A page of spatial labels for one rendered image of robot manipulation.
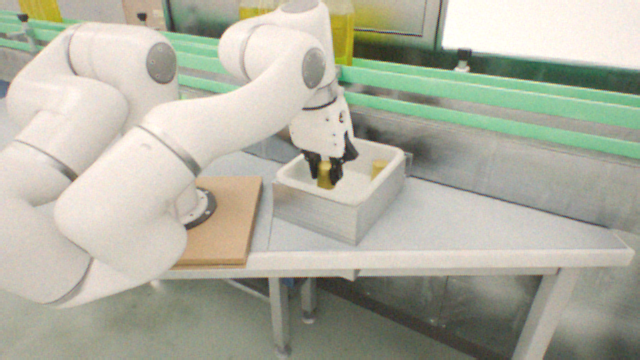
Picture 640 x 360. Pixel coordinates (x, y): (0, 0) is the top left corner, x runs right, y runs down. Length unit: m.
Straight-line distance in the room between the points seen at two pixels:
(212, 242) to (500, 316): 0.92
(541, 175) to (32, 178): 0.78
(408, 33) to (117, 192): 0.76
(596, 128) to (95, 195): 0.74
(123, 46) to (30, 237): 0.27
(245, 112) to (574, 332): 1.10
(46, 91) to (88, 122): 0.07
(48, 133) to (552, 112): 0.75
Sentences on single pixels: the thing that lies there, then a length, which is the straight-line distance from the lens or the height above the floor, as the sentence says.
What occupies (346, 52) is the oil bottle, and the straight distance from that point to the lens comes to 0.92.
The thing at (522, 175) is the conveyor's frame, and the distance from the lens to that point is 0.83.
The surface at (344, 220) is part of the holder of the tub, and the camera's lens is 0.65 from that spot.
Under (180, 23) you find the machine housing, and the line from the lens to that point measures 1.50.
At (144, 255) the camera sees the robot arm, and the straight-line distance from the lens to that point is 0.46.
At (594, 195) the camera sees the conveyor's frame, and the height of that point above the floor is 0.81.
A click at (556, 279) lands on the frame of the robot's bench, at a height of 0.64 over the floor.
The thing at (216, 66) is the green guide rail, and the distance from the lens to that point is 0.98.
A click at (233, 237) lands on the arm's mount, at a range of 0.67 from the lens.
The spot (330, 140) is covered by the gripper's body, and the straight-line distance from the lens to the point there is 0.62.
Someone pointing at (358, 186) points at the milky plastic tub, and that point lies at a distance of 0.80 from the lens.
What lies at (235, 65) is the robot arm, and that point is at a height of 1.06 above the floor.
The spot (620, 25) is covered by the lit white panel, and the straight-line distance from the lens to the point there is 0.94.
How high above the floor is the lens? 1.18
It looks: 30 degrees down
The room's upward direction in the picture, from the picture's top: straight up
